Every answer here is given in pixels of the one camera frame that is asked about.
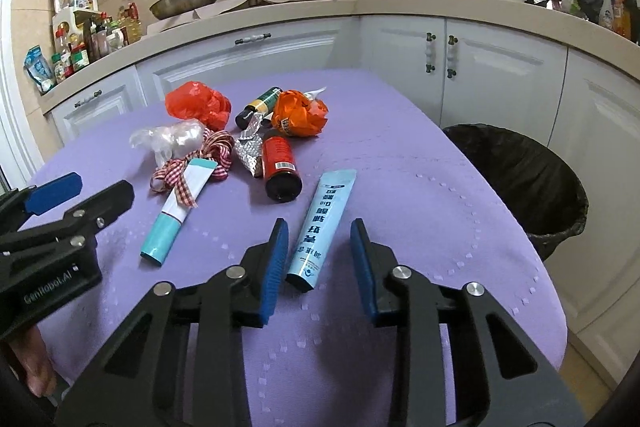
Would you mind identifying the purple tablecloth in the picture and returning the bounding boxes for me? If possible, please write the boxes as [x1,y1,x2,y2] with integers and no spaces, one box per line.
[22,68,568,427]

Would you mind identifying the green bottle with yellow band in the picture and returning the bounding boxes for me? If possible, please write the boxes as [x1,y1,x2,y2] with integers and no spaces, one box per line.
[235,87,285,130]

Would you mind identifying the clear plastic bag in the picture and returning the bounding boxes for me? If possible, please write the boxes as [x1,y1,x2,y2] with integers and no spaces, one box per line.
[129,119,211,168]

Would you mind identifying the red plastic bag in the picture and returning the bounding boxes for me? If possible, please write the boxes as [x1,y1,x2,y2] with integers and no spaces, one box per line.
[165,81,232,132]

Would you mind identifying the group of condiment bottles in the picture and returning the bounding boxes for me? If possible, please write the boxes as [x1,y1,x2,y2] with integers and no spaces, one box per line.
[50,0,146,80]

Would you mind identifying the white and teal tube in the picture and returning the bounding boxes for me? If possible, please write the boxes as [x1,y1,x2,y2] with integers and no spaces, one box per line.
[140,158,219,266]

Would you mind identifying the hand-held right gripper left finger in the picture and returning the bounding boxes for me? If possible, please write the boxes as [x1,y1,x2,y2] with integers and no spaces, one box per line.
[54,218,291,427]

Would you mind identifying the white cabinet door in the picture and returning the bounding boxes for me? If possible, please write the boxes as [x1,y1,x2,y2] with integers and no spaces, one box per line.
[360,16,446,128]
[550,49,640,373]
[442,19,568,148]

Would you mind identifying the silver blister pack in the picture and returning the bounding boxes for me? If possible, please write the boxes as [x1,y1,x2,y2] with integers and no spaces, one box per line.
[234,114,271,178]

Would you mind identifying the beige kitchen countertop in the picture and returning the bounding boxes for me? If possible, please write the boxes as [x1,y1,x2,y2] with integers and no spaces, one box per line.
[39,0,640,115]

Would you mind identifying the red bottle with black cap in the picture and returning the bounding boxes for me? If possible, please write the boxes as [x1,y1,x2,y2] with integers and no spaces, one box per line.
[262,133,304,202]

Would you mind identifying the light blue toothpaste tube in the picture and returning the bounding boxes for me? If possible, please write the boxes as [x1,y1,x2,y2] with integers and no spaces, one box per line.
[285,170,357,293]

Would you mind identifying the orange spray bottle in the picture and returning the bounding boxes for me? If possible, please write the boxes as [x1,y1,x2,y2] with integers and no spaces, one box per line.
[612,0,632,38]

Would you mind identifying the white cabinet drawer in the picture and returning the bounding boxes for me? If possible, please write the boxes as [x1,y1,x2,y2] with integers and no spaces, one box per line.
[50,67,146,148]
[135,18,361,108]

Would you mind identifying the person's left hand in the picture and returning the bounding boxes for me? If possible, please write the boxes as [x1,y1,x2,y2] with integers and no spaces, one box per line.
[5,324,57,399]

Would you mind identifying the blue snack bag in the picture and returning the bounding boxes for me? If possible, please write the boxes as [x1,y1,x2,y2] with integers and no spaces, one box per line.
[25,46,56,94]

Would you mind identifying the red checkered ribbon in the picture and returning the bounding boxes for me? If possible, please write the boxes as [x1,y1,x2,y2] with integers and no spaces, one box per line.
[149,130,236,208]

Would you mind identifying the orange snack wrapper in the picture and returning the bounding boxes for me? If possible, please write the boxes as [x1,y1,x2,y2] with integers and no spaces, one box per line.
[271,90,330,138]

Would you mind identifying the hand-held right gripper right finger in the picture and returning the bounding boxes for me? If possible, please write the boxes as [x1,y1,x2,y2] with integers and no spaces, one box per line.
[350,218,586,427]

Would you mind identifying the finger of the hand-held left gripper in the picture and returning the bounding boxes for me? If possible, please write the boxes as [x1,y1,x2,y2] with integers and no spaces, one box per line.
[0,173,83,234]
[0,179,136,279]

